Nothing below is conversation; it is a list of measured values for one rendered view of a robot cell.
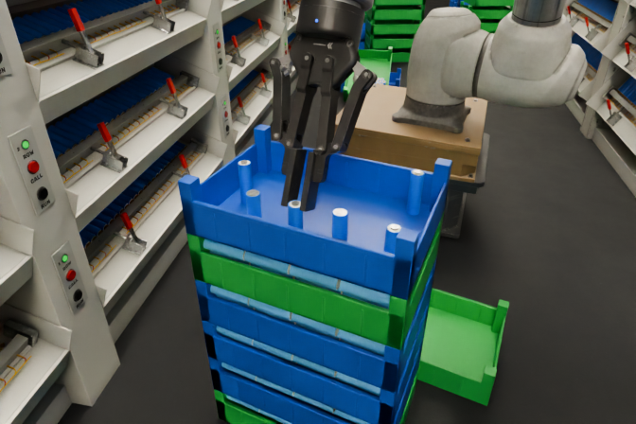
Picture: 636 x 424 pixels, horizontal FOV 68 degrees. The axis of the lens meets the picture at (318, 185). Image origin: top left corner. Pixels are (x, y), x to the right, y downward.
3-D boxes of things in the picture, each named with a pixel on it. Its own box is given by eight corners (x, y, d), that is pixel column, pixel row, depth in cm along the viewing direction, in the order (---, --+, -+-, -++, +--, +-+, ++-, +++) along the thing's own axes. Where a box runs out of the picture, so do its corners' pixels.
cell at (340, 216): (344, 218, 53) (343, 262, 56) (350, 209, 54) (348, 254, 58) (329, 214, 54) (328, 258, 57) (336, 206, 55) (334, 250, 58)
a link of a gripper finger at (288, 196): (296, 149, 55) (291, 148, 55) (286, 207, 56) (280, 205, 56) (307, 150, 57) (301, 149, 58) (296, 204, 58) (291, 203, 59)
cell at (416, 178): (420, 210, 66) (426, 169, 63) (417, 217, 65) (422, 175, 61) (408, 206, 67) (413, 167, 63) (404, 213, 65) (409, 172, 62)
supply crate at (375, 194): (445, 209, 67) (452, 159, 63) (407, 301, 51) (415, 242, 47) (263, 167, 78) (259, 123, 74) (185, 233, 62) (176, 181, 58)
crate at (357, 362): (431, 292, 75) (437, 253, 71) (395, 395, 59) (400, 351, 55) (268, 245, 86) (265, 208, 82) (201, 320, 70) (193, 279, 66)
